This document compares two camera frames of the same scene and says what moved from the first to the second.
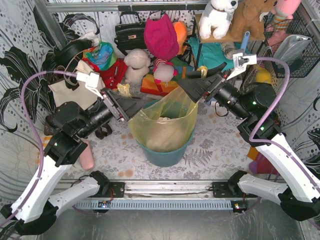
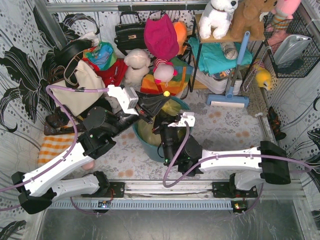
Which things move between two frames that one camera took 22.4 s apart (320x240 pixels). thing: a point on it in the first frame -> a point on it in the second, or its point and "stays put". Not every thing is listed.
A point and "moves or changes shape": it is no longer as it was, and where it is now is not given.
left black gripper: [113, 105] -> [144, 113]
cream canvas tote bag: [63, 94] stays put
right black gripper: [214, 86] -> [163, 128]
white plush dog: [215, 18] stays put
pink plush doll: [163, 71] stays put
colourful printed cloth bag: [103, 54] stays put
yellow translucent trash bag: [167, 124] moves or changes shape
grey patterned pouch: [229, 49] stays put
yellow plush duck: [263, 75] stays put
